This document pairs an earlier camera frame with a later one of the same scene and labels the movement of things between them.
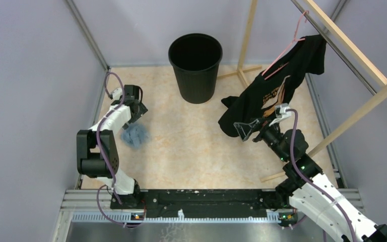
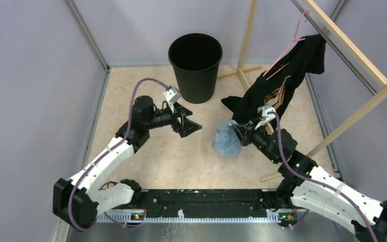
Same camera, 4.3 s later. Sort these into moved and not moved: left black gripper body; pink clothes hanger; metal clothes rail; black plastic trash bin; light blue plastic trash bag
Moved: light blue plastic trash bag; left black gripper body
Not moved: black plastic trash bin; pink clothes hanger; metal clothes rail
